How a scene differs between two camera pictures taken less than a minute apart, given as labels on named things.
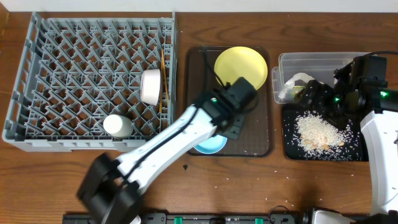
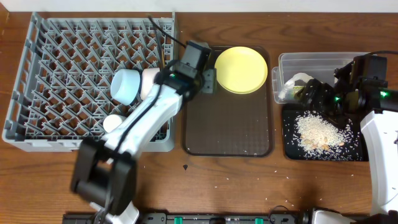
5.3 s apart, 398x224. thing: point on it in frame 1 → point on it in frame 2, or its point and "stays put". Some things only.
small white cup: x=117 y=126 stays put
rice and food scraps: x=316 y=139 stays put
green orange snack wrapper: x=296 y=89 stays put
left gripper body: x=236 y=128 → x=208 y=81
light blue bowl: x=214 y=144 → x=125 y=85
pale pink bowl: x=150 y=86 stays put
